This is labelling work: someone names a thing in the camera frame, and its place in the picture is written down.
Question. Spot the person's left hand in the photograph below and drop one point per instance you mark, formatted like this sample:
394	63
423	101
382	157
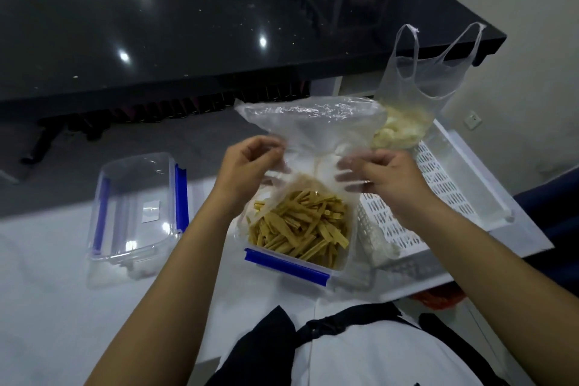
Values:
244	168

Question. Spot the person's right hand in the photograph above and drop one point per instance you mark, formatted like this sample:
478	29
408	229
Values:
393	182

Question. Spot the person's right thumb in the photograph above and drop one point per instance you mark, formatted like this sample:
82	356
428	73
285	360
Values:
368	157

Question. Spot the person's left thumb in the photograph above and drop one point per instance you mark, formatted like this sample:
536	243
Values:
273	158

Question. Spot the clear plastic snack bag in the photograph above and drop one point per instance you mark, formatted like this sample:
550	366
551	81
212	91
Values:
316	128

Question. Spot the person's left forearm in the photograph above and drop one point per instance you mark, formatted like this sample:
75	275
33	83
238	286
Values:
176	290

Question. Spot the person's right forearm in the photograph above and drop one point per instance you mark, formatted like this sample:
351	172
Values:
497	290

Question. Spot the pile of white crackers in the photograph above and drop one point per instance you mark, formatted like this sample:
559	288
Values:
400	130

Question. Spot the pile of yellow stick snacks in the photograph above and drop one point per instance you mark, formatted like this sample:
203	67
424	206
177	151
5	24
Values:
301	227

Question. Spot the white perforated plastic basket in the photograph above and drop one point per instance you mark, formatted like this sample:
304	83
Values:
443	182

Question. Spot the clear container with blue clip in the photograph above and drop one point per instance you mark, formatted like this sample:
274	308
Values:
289	266

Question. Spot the black stone counter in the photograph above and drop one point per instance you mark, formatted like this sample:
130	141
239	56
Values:
203	33

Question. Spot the clear lid with blue clips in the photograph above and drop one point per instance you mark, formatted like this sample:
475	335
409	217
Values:
135	218

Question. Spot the red plastic item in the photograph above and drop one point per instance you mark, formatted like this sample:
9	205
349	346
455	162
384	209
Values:
438	297

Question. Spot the black apron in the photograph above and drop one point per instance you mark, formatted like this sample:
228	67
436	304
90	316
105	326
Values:
262	349

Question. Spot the dark blue seat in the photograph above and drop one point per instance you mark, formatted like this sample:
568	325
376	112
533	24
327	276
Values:
552	227

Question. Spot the white shirt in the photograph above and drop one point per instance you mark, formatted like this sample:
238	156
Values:
375	354

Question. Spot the white wall socket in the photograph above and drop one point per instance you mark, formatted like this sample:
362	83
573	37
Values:
472	119

